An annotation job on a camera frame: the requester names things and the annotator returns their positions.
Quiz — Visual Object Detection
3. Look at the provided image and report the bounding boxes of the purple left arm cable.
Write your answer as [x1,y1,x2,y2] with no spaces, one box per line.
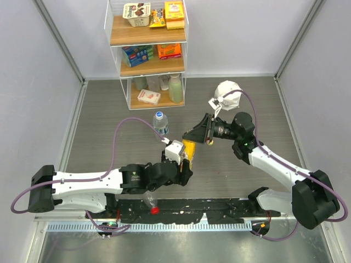
[10,117,171,214]

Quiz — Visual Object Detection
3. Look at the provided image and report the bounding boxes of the orange cracker box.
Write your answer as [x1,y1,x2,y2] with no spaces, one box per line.
[157,43,182,60]

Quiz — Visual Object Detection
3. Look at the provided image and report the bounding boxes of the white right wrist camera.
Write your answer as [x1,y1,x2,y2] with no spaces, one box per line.
[208,96,224,118]

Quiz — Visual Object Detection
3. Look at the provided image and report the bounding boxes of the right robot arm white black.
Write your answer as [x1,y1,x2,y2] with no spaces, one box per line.
[182,112,340,230]

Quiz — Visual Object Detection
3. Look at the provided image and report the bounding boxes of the clear bottle blue white label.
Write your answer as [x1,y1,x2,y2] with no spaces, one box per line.
[152,111,169,136]

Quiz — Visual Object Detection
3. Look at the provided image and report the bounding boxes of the crumpled white paper bag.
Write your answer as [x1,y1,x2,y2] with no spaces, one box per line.
[214,81,241,111]

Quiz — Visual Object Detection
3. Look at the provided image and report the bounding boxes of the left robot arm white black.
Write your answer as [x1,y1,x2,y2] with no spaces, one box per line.
[28,158,193,218]

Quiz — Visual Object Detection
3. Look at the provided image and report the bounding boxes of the white slotted cable duct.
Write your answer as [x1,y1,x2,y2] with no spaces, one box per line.
[47,221,252,233]

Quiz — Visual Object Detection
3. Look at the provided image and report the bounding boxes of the yellow snack packet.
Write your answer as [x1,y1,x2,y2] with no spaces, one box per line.
[149,8,166,28]

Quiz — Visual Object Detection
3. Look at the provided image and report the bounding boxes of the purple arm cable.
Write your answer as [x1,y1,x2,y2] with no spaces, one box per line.
[219,90,348,242]
[10,117,171,214]

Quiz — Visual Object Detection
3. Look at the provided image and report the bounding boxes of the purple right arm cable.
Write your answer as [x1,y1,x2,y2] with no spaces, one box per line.
[219,90,348,242]

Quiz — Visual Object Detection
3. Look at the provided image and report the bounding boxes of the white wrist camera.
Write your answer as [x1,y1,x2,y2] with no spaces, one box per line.
[165,140,185,164]
[208,96,224,118]

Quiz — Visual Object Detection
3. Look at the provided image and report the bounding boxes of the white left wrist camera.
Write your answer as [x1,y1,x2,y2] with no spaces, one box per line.
[165,140,185,164]

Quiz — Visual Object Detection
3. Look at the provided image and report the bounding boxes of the frosted green jar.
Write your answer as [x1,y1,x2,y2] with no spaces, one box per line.
[133,77,148,90]

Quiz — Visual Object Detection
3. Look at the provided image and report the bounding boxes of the white wire shelf rack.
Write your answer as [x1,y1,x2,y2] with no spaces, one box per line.
[104,1,189,110]

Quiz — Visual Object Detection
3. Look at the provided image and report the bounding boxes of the white pink soap box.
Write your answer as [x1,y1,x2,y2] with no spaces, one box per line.
[137,89,161,105]

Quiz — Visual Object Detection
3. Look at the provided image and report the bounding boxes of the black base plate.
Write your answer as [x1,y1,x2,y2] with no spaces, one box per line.
[85,197,282,224]

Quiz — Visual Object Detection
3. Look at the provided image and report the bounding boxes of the yellow orange box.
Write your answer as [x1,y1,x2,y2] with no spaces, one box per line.
[165,1,185,30]

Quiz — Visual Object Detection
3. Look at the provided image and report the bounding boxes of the small white cup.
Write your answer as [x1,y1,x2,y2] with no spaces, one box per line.
[158,75,169,91]

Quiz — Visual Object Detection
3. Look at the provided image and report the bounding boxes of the yellow honey pomelo bottle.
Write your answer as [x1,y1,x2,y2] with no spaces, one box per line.
[182,139,196,169]

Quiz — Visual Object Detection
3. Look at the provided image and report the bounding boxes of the white yogurt tub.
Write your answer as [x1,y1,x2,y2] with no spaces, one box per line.
[122,3,151,27]

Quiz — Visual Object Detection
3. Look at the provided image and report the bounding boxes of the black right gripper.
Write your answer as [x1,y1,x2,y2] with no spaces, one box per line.
[183,113,240,145]

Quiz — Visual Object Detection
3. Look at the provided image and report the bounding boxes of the pale green bottle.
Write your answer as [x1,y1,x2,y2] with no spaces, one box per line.
[168,73,183,104]

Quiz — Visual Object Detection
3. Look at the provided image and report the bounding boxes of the clear bottle red label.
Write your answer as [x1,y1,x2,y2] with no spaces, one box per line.
[143,191,160,215]

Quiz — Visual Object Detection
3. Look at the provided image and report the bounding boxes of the clear plastic cup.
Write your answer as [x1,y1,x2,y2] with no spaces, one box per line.
[146,75,160,92]

